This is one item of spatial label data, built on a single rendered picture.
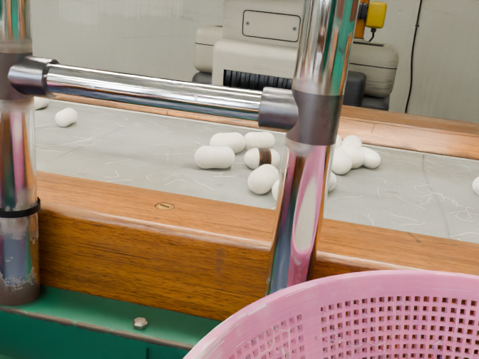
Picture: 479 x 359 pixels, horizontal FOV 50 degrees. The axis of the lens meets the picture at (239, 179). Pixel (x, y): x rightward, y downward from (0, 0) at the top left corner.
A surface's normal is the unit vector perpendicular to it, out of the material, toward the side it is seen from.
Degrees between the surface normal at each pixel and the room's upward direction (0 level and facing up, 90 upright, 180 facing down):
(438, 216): 0
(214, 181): 0
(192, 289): 90
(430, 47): 90
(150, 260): 90
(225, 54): 98
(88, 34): 90
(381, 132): 45
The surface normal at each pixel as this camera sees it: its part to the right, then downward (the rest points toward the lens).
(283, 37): -0.29, 0.42
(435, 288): 0.09, 0.07
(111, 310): 0.10, -0.94
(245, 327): 0.77, 0.03
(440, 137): -0.06, -0.44
